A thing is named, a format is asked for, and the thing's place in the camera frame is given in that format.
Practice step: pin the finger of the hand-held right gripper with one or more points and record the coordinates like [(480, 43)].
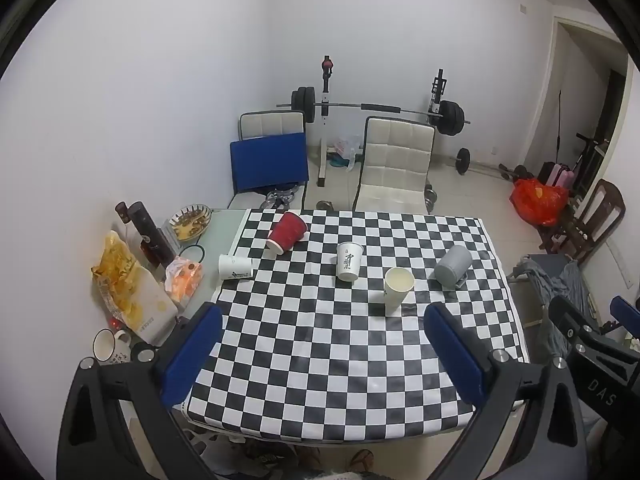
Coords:
[(627, 312), (575, 322)]

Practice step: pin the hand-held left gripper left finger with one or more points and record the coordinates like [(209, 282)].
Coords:
[(192, 355)]

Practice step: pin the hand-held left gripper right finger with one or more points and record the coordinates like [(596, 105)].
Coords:
[(457, 360)]

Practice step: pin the cream paper cup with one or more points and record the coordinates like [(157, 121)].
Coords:
[(395, 295)]

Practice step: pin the grey cup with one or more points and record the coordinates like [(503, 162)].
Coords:
[(452, 265)]

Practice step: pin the small white paper cup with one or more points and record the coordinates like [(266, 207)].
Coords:
[(235, 267)]

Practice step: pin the white cup with black print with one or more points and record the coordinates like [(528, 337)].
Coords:
[(348, 262)]

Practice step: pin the red cup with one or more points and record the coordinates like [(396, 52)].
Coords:
[(287, 232)]

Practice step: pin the grey cloth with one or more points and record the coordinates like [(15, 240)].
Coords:
[(565, 275)]

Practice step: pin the white printed mug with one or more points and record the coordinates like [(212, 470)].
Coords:
[(117, 355)]

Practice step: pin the orange snack packet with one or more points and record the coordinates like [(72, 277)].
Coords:
[(182, 280)]

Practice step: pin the yellow snack bag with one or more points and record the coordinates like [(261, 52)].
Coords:
[(120, 280)]

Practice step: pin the dark wooden chair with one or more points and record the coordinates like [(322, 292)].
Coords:
[(607, 205)]

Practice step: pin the black white checkered tablecloth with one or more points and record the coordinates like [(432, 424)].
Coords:
[(310, 350)]

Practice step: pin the red plastic bag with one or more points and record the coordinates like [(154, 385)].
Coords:
[(537, 205)]

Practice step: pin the dark cylindrical bottle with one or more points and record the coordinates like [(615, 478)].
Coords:
[(150, 235)]

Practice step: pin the bowl with food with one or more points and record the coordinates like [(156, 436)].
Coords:
[(190, 222)]

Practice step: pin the brown sandal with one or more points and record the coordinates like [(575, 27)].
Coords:
[(361, 461)]

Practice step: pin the pink suitcase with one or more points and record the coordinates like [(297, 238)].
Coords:
[(562, 177)]

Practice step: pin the black scooter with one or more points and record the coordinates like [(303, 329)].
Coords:
[(592, 160)]

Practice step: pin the dark bottle with red label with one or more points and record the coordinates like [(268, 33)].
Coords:
[(121, 211)]

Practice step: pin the small grey dumbbell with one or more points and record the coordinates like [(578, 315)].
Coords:
[(430, 200)]

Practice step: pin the black dumbbell bar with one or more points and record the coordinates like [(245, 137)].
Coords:
[(463, 161)]

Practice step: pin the white padded chair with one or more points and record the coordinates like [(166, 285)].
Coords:
[(272, 122), (395, 160)]

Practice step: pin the blue board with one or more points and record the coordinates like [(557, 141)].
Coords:
[(270, 160)]

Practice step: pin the white plastic bag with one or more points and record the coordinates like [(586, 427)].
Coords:
[(347, 147)]

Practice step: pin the white barbell rack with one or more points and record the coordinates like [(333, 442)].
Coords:
[(325, 125)]

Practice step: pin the black barbell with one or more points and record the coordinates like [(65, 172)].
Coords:
[(350, 105)]

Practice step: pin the door frame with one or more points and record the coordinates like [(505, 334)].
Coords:
[(552, 85)]

